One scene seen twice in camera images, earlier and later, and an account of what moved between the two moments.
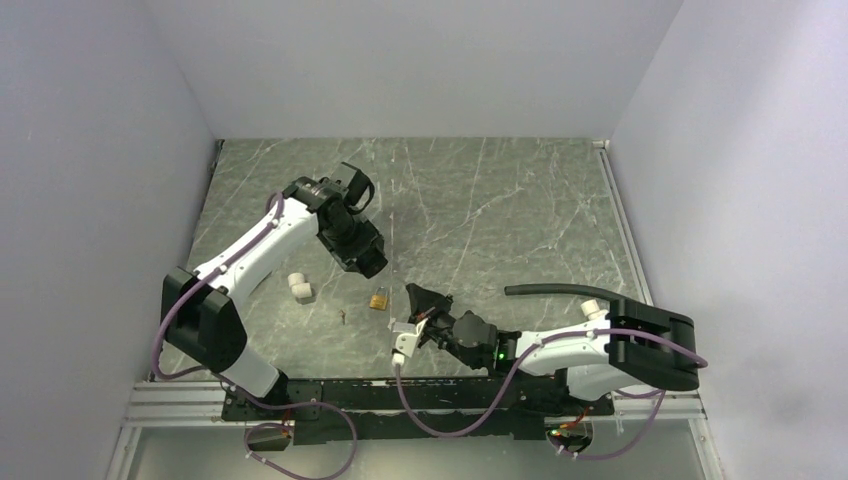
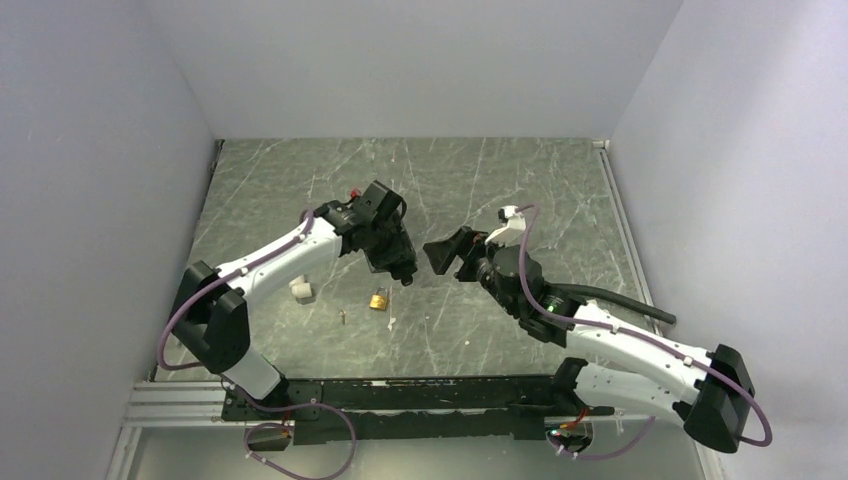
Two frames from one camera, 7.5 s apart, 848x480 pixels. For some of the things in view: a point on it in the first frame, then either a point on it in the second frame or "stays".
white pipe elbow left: [299, 287] stays
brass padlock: [379, 300] stays
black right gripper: [423, 302] to [467, 244]
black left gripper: [367, 238] to [401, 248]
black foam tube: [526, 288] stays
